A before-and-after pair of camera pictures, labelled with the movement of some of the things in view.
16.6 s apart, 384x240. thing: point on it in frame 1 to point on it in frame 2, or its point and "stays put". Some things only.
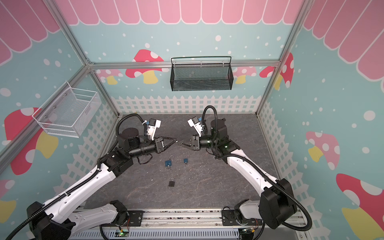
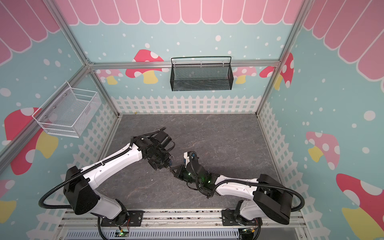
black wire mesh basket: [203, 77] stays put
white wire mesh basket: [68, 111] stays put
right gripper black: [195, 142] to [181, 173]
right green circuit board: [246, 232] stays put
